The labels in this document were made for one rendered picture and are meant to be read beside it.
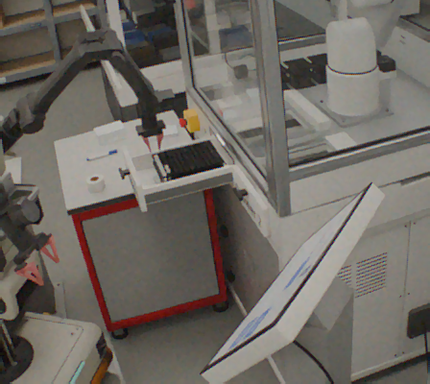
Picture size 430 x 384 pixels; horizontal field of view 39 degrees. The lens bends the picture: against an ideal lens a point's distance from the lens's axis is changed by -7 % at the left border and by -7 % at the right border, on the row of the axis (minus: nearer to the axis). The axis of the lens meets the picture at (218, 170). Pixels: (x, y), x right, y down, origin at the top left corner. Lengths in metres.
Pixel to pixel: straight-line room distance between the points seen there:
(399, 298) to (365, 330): 0.17
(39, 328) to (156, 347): 0.54
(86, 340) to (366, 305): 1.09
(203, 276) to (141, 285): 0.27
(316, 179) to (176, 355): 1.24
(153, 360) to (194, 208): 0.71
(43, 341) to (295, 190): 1.27
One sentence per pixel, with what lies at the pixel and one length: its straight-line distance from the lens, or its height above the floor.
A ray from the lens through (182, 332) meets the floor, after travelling 2.91.
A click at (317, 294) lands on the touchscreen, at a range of 1.26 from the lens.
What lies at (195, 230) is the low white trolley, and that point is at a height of 0.50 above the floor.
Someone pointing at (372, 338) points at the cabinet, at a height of 0.26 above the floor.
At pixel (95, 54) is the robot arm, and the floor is 1.45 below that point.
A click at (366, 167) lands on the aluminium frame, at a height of 1.03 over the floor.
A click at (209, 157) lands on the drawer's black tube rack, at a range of 2.30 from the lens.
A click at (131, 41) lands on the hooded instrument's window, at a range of 2.99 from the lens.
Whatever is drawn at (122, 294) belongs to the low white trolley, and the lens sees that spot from 2.74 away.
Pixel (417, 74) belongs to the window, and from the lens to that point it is 1.92.
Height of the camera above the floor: 2.02
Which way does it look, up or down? 30 degrees down
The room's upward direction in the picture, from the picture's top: 8 degrees counter-clockwise
